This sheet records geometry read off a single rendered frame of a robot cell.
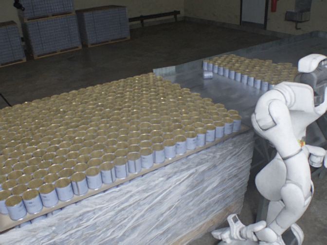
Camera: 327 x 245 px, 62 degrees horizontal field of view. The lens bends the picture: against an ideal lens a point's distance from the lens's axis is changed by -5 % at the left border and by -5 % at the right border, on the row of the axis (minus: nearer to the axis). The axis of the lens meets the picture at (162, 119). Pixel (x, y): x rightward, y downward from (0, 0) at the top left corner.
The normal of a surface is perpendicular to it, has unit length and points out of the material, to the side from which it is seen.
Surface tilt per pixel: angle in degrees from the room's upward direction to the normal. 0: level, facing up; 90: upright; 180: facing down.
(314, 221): 0
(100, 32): 88
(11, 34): 92
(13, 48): 89
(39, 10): 89
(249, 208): 0
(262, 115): 79
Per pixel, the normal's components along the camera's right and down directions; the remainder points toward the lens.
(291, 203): -0.70, 0.48
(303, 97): -0.40, 0.40
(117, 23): 0.55, 0.38
